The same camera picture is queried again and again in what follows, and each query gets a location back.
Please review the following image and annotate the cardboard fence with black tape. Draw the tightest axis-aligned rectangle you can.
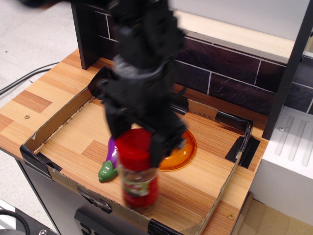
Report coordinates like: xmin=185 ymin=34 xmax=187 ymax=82
xmin=20 ymin=67 xmax=253 ymax=235

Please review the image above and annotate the purple toy eggplant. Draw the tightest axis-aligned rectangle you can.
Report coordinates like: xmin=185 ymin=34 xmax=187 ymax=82
xmin=98 ymin=137 xmax=118 ymax=183

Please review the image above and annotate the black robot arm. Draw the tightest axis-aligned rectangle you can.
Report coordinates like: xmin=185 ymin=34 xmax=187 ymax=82
xmin=71 ymin=0 xmax=187 ymax=168

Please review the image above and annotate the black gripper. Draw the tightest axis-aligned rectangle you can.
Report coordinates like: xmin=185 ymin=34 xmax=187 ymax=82
xmin=96 ymin=58 xmax=189 ymax=168

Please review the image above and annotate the white ridged side unit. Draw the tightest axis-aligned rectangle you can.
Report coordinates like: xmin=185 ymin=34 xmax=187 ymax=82
xmin=251 ymin=107 xmax=313 ymax=225

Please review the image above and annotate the black braided cable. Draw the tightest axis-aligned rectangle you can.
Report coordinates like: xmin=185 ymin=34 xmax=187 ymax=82
xmin=0 ymin=210 xmax=29 ymax=233

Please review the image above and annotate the basil bottle with red lid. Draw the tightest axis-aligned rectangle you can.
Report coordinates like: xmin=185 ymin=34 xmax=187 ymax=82
xmin=116 ymin=128 xmax=158 ymax=214

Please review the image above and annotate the black floor cable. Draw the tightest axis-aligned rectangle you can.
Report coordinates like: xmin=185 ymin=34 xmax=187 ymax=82
xmin=0 ymin=62 xmax=60 ymax=95

